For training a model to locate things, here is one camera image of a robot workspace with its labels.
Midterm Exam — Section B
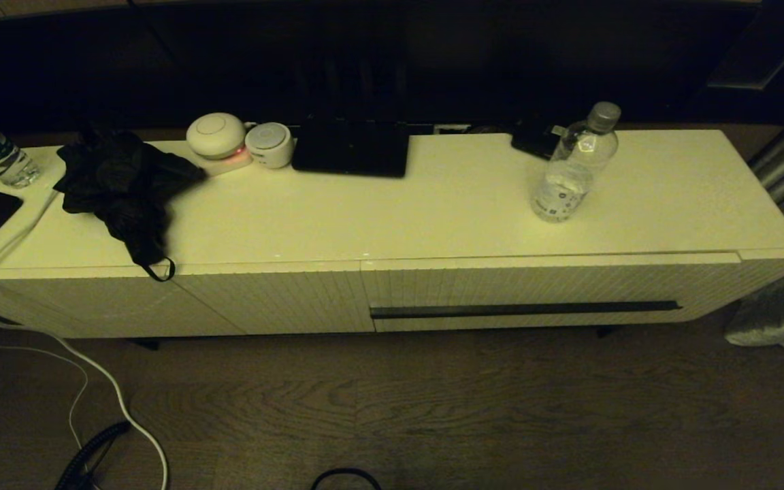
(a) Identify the white ribbed drawer black handle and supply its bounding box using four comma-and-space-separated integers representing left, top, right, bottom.
361, 252, 741, 334

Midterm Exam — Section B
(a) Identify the clear plastic water bottle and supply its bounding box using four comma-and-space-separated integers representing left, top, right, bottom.
532, 101, 622, 223

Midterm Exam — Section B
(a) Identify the white low cabinet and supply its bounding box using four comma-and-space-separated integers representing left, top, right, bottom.
0, 129, 784, 339

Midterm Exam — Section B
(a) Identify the black flat set-top box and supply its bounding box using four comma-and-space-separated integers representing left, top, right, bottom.
291, 118, 410, 179

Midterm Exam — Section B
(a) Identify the white ribbed cabinet door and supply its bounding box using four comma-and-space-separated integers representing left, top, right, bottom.
174, 261, 374, 336

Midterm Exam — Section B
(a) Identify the small white round speaker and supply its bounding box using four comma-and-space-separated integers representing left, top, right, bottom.
245, 122, 295, 169

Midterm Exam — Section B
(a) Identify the black HDMI box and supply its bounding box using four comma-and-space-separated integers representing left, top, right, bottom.
511, 119, 566, 161

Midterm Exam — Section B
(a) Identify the white base pad red light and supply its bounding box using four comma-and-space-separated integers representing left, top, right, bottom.
195, 146, 254, 177

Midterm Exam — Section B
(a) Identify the large white round device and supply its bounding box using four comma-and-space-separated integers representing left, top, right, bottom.
186, 113, 247, 161

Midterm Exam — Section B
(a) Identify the black folded umbrella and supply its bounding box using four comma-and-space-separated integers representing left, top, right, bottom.
53, 129, 207, 282

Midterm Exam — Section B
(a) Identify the dark side cabinet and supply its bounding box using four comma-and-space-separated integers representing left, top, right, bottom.
702, 0, 784, 93

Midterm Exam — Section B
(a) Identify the black floor cable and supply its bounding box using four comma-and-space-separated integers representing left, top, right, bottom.
310, 468, 382, 490

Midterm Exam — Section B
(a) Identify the thick white cable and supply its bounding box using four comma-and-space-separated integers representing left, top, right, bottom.
0, 191, 169, 490

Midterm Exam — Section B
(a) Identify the black corrugated hose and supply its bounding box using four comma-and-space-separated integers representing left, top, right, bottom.
55, 421, 133, 490

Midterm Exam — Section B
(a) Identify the thin white cable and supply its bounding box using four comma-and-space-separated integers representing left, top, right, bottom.
0, 333, 90, 450

